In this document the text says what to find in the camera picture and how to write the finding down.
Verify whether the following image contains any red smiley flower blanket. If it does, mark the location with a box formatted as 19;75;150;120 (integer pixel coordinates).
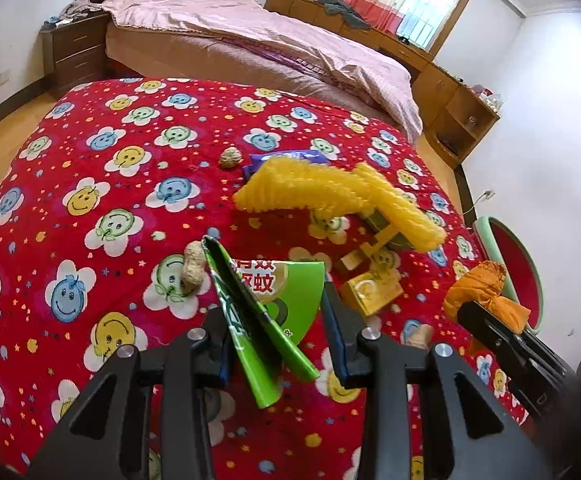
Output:
0;77;531;480

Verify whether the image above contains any pink duvet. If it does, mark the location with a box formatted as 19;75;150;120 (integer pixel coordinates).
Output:
101;0;423;143

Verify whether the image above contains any small toiletries cluster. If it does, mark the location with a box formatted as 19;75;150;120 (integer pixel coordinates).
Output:
473;85;503;111

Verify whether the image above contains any green packet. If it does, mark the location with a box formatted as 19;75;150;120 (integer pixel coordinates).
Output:
203;235;327;409

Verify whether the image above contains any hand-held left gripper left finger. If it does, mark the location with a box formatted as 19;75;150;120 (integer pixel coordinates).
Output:
25;307;234;480

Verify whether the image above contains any barred window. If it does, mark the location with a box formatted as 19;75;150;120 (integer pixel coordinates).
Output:
395;0;478;53

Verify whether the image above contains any dark grey clothing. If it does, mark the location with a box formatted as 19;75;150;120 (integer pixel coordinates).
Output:
317;0;371;28

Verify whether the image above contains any orange mesh net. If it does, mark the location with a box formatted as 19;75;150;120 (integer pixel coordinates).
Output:
444;261;532;333

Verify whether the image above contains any purple wrapper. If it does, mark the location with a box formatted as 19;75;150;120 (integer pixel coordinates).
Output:
244;150;328;181

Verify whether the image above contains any thin floor cable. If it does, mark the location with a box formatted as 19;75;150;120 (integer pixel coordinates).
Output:
463;192;488;216

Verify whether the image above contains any long wooden desk cabinet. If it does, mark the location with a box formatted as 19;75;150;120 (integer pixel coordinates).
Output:
264;0;501;170

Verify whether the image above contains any dark wooden nightstand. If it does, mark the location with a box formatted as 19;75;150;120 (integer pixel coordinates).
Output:
39;12;111;92

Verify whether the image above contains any large peanut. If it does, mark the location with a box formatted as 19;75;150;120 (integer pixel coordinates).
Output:
180;241;212;295

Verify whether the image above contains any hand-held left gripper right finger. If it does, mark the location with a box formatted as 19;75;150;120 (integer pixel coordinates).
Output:
320;282;558;480

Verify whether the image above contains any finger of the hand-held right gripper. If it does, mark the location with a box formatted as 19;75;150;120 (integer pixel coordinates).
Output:
517;331;578;378
457;301;568;418

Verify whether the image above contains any small yellow box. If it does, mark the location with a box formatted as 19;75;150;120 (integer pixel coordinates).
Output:
345;270;403;317

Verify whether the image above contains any yellow foam net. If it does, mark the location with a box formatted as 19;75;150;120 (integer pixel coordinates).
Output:
234;155;446;251

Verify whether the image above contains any notched wooden piece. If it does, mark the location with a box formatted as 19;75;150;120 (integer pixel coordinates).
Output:
334;252;371;276
360;224;402;257

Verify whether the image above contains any red bin with green rim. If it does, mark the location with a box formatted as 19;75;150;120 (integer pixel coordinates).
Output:
474;215;543;333

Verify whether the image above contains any dark green wrapper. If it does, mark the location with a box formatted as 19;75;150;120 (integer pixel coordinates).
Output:
365;210;413;251

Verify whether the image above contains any light cloth pile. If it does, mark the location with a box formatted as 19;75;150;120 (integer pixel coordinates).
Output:
59;0;106;18

